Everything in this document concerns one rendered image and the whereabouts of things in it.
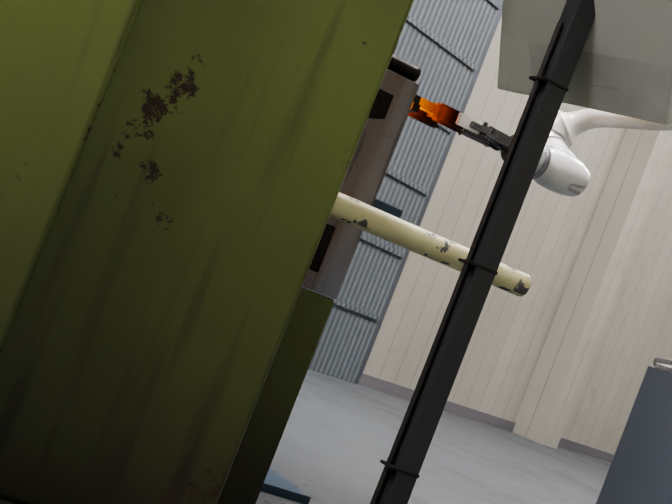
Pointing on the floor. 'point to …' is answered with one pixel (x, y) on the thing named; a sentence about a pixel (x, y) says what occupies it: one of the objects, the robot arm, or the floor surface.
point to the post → (488, 253)
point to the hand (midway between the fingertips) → (458, 121)
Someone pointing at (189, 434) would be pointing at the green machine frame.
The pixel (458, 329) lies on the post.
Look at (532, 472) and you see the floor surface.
